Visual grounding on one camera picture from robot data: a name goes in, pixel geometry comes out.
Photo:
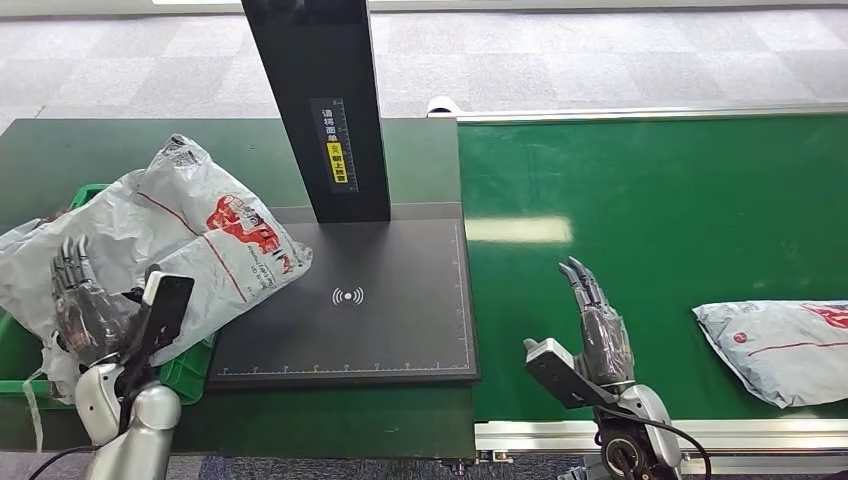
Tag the black yellow column label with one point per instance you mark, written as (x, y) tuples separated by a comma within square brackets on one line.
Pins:
[(336, 152)]

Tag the small metal conveyor bracket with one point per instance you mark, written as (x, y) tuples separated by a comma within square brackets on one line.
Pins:
[(491, 456)]

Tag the grey mailer bag red line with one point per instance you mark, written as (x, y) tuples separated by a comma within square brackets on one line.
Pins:
[(775, 351)]

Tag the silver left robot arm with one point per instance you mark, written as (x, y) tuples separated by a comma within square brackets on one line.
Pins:
[(146, 424)]

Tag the green conveyor belt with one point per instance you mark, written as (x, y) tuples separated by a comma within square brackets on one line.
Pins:
[(662, 179)]

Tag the white conveyor roller cap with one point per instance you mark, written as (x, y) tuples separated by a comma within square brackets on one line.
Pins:
[(438, 106)]

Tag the aluminium conveyor rail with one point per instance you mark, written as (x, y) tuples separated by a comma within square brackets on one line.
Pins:
[(629, 114), (530, 434)]

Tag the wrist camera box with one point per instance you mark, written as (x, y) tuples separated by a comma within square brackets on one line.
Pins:
[(560, 371), (166, 305)]

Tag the grey mailer bag red print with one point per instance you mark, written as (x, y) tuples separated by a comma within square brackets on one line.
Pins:
[(16, 237)]

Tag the grey mailer bag black stripes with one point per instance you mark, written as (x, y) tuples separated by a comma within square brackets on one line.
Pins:
[(199, 218)]

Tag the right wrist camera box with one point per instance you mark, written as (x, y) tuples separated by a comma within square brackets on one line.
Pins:
[(560, 371)]

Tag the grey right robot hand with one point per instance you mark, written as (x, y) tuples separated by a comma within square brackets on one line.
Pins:
[(606, 344)]

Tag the black scanner column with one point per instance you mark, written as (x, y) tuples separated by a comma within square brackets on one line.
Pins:
[(311, 73)]

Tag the black scanner platform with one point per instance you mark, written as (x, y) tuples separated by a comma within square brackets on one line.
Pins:
[(397, 318)]

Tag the green plastic crate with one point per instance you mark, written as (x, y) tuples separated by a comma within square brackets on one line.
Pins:
[(189, 371)]

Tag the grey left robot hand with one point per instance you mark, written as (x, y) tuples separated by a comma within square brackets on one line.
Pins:
[(89, 318)]

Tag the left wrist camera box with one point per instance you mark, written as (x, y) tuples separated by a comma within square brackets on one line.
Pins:
[(166, 305)]

